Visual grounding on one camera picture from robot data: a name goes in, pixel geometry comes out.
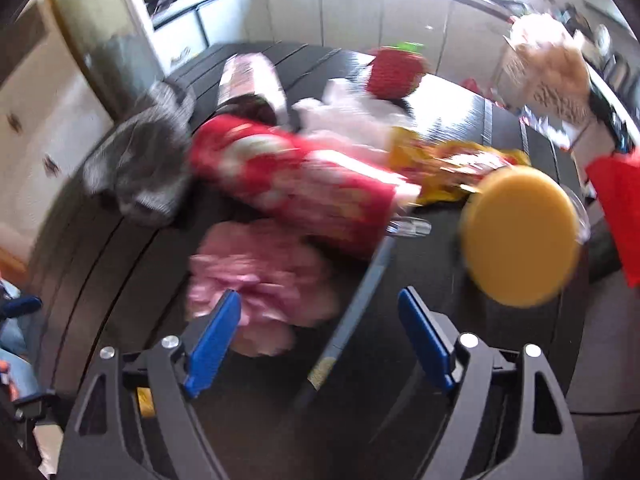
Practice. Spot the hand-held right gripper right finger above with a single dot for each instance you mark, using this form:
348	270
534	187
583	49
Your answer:
425	340

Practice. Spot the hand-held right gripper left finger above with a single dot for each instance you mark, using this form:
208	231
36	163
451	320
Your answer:
212	345

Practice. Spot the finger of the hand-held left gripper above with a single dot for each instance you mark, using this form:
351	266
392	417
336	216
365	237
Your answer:
37	402
22	306

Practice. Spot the pink fabric flower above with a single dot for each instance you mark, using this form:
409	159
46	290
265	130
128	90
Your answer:
265	280

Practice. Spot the small yellow snack packet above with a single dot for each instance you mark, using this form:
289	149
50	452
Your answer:
145	402

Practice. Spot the yellow snack wrapper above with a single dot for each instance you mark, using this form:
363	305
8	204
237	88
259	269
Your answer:
435	170

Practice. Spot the red drink can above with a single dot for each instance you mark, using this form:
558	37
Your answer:
300	190

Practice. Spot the grey fleece cloth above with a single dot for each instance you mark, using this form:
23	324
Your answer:
140	160

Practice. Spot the white plastic bag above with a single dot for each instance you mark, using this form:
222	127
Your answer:
350	115

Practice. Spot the black garbage bag roll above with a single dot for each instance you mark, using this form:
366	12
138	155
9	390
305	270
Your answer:
250	80

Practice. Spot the red strawberry plush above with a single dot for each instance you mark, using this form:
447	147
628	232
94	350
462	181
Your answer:
395	72

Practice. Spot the white panelled cabinet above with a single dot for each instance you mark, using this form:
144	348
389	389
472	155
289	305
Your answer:
40	125

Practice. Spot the frosted glass sliding door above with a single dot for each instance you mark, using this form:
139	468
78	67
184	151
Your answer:
95	25

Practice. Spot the plastic bag of buns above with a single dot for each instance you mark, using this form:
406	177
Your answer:
545	50

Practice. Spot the kitchen counter with white cabinets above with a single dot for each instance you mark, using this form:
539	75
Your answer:
325	15

